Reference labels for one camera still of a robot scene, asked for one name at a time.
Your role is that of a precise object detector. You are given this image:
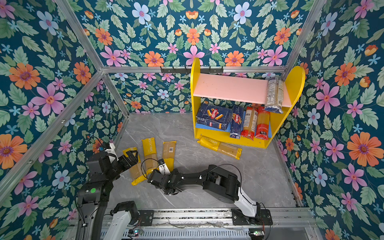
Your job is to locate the yellow-ended clear spaghetti bag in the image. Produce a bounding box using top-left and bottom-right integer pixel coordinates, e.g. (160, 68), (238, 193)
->
(162, 141), (177, 172)

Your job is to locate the yellow pink blue shelf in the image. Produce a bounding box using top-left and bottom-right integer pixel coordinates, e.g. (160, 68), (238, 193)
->
(190, 58), (306, 149)

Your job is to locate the red spaghetti bag white label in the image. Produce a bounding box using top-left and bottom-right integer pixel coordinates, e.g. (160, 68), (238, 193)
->
(241, 107), (258, 141)

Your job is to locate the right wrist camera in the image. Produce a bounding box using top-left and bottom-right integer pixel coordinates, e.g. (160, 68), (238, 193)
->
(158, 159), (171, 175)

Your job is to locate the yellow Pastatime spaghetti bag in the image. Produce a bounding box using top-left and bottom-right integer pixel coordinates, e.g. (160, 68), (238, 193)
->
(142, 138), (159, 176)

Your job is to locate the blue Barilla spaghetti box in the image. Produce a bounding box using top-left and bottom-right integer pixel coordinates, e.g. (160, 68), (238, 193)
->
(230, 106), (244, 140)

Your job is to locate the yellow spaghetti bag far left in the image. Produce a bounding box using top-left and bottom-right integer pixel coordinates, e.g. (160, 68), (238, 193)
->
(123, 147), (146, 186)

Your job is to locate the blue Ankara spaghetti bag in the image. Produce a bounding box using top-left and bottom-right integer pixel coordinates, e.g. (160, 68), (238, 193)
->
(265, 76), (284, 114)

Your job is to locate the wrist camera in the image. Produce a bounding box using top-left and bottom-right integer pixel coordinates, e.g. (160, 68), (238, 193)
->
(105, 143), (118, 163)
(158, 159), (171, 175)

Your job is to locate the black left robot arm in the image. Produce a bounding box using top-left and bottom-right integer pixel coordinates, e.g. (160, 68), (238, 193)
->
(76, 150), (139, 240)

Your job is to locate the aluminium frame post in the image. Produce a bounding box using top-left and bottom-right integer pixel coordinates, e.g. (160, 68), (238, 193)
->
(56, 1), (129, 118)

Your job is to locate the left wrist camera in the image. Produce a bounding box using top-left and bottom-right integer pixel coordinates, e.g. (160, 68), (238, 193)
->
(105, 143), (118, 163)

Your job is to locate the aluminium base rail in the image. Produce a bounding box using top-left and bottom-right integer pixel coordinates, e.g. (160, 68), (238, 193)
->
(99, 208), (322, 240)

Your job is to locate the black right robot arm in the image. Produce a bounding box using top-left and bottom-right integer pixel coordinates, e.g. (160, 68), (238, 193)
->
(147, 165), (261, 219)

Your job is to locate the black wall hook rail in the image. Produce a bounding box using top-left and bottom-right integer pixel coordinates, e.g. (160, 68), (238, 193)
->
(160, 66), (224, 75)

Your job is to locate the blue Barilla rigatoni box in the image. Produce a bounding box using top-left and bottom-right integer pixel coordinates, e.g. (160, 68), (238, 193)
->
(196, 103), (233, 130)

